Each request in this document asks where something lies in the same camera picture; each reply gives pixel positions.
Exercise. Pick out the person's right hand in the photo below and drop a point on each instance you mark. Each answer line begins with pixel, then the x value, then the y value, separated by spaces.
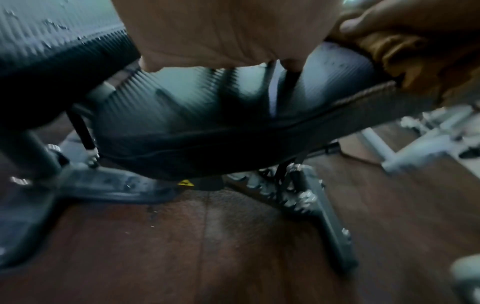
pixel 412 14

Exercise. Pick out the person's left hand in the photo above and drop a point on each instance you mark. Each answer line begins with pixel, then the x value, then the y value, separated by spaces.
pixel 225 29

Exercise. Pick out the brown cleaning cloth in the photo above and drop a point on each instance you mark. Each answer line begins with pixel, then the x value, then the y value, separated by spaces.
pixel 412 59

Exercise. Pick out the ribbed black bench backrest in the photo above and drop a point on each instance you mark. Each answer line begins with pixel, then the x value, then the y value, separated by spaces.
pixel 225 133

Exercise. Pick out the ribbed black bench seat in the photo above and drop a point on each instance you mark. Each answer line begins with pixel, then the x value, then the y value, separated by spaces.
pixel 56 74

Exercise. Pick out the pale grey plate machine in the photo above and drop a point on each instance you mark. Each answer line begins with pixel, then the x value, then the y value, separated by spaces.
pixel 412 148

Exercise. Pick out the dark machine base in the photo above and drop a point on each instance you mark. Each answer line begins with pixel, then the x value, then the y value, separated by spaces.
pixel 112 184

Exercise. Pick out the black toothed adjustment rail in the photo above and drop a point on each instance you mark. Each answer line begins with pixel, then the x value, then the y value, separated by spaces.
pixel 285 196

